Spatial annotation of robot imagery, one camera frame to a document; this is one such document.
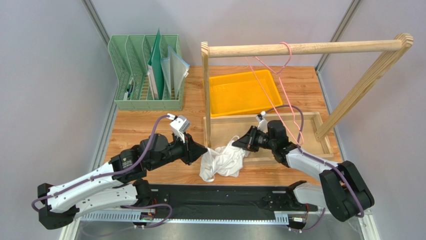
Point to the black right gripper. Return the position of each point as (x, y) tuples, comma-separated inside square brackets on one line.
[(253, 139)]

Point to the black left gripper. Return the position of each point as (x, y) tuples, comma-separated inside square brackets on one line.
[(192, 150)]

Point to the white tank top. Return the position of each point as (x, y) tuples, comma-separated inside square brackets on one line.
[(226, 161)]

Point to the pink wire hanger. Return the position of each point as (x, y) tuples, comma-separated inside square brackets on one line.
[(300, 138)]

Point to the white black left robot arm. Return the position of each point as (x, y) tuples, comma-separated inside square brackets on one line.
[(117, 183)]

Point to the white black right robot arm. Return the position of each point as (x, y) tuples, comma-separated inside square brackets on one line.
[(342, 189)]

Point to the yellow plastic tray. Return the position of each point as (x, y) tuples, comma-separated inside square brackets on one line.
[(243, 93)]

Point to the wooden clothes rack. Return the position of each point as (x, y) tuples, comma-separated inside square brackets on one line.
[(302, 87)]

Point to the translucent document pouch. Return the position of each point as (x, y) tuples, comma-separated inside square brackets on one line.
[(174, 70)]

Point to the green folder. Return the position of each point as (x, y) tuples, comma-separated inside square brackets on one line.
[(155, 74)]

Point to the green file organizer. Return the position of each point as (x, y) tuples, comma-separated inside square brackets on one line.
[(130, 55)]

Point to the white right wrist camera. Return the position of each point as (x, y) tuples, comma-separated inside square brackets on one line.
[(262, 122)]

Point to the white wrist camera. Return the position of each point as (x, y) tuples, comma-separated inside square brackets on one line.
[(179, 124), (262, 122)]

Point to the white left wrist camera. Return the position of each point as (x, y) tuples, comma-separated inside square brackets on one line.
[(179, 124)]

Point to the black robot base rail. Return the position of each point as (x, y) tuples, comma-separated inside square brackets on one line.
[(219, 201)]

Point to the white slotted cable duct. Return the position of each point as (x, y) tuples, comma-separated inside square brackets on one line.
[(135, 216)]

